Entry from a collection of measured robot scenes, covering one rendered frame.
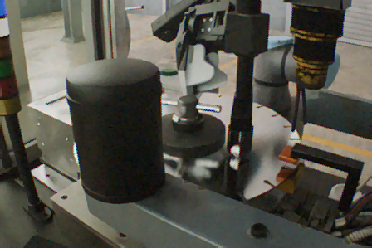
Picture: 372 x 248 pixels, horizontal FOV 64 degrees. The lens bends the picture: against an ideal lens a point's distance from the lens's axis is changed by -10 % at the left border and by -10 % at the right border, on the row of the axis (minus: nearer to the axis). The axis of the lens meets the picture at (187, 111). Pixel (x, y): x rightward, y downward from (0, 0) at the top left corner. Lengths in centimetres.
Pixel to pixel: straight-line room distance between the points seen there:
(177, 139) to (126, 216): 24
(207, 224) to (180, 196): 3
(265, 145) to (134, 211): 29
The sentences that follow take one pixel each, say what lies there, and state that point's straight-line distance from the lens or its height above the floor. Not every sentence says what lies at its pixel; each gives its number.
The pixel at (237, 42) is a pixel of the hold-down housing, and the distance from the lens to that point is 41.
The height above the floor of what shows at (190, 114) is 99.
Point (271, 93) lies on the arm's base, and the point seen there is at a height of 81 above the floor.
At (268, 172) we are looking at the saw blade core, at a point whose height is 95.
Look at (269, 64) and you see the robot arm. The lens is 101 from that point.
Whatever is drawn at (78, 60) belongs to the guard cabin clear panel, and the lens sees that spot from 90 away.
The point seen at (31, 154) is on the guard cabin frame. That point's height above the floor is 77.
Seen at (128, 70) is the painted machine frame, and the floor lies 112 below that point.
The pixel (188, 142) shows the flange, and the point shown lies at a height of 96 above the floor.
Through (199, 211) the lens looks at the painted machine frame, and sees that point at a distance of 20.
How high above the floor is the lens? 118
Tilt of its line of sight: 25 degrees down
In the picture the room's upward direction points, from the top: straight up
